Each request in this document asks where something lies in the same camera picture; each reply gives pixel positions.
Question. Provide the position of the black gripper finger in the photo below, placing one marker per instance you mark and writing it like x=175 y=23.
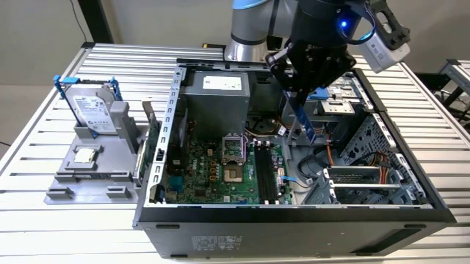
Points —
x=330 y=66
x=290 y=66

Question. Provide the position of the RAM stick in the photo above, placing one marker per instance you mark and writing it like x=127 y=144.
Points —
x=100 y=175
x=302 y=118

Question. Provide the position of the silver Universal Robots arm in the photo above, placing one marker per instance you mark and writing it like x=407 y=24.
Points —
x=246 y=27

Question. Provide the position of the black RAM slot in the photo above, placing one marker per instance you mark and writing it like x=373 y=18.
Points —
x=260 y=173
x=271 y=178

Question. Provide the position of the blue drive latch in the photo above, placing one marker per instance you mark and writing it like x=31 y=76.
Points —
x=318 y=94

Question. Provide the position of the grey metal disk bay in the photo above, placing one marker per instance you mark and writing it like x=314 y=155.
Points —
x=338 y=107

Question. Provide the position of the yellow plug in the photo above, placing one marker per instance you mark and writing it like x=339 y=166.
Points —
x=208 y=45

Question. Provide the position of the copper CPU cooler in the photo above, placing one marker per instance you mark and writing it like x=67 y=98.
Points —
x=262 y=126

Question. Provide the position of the grey power supply unit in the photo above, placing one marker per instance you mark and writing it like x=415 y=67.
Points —
x=216 y=110

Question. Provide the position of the metal side table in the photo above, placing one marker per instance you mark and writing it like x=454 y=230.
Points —
x=455 y=82

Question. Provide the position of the perforated grey disk bay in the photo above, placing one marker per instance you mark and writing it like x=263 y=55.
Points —
x=353 y=176

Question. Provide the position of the CPU socket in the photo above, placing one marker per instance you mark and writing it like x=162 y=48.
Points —
x=232 y=174

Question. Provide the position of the green motherboard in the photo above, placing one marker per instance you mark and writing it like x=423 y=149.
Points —
x=202 y=170

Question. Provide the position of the green graphics card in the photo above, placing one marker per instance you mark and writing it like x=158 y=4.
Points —
x=151 y=143

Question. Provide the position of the blue expansion slot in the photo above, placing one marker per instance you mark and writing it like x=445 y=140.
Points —
x=176 y=184

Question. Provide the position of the hard disk in blue carrier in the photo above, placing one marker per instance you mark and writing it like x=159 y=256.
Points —
x=91 y=112

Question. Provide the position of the grey parts rack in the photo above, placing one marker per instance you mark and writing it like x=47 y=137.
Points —
x=110 y=154

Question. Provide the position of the black open PC case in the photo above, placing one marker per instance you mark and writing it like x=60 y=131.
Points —
x=256 y=233

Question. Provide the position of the silver CPU chip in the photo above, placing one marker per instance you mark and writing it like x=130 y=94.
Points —
x=84 y=156

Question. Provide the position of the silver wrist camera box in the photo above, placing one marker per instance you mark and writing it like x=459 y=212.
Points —
x=385 y=52

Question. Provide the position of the black upright post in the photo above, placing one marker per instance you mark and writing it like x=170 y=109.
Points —
x=99 y=22

